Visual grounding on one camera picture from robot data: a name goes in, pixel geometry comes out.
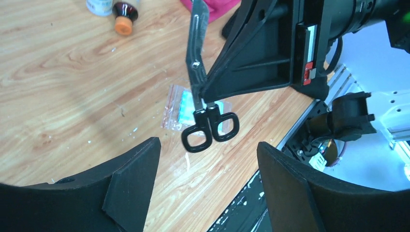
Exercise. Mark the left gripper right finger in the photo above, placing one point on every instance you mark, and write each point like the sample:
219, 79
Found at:
336, 201

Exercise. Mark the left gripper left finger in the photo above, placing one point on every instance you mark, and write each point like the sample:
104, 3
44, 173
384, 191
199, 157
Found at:
113, 196

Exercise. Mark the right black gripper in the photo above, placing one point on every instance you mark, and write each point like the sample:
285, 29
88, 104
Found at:
258, 53

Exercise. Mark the teal bandage plastic bag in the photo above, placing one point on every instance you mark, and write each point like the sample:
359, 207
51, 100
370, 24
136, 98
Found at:
179, 108

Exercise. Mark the black handled scissors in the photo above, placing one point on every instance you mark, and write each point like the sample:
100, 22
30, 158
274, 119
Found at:
207, 119

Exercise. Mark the brown syrup bottle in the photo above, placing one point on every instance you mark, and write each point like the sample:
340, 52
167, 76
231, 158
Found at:
125, 12

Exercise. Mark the white pill bottle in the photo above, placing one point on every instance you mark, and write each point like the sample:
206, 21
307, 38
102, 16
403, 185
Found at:
100, 7

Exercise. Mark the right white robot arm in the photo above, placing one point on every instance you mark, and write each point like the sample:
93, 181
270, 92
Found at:
355, 114

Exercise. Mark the pink cloth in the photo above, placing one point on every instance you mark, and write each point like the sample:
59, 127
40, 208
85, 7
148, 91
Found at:
216, 8

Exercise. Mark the black cloth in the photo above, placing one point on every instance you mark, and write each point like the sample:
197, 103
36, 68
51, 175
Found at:
317, 89

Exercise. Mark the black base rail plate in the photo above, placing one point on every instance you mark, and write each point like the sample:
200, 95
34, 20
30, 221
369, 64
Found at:
288, 160

